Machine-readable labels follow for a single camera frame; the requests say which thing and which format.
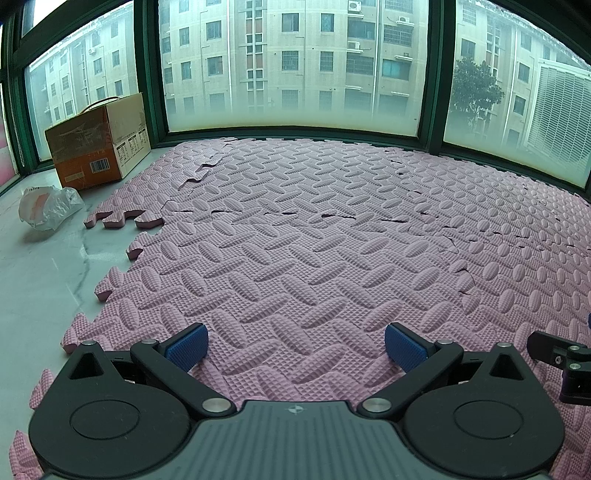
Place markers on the green window frame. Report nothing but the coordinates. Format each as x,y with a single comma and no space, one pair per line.
152,69

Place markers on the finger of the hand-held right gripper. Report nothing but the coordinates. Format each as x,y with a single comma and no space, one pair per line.
554,346

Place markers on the white louvred unit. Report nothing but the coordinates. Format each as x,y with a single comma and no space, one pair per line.
558,110

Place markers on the beige apartment building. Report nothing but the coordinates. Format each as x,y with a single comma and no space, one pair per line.
300,46

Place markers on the pink foam puzzle mat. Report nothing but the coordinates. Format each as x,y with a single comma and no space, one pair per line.
300,230

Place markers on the clear plastic bag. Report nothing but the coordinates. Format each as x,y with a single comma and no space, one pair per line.
46,207

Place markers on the pink printed curtain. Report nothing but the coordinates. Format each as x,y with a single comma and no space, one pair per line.
7,161

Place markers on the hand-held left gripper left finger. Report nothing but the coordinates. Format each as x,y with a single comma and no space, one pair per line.
187,346

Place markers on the green tree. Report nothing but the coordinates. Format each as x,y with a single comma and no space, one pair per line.
475,87

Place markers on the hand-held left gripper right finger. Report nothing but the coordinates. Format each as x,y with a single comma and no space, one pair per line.
406,346

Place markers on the orange cardboard box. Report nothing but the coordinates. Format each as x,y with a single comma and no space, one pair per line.
92,147

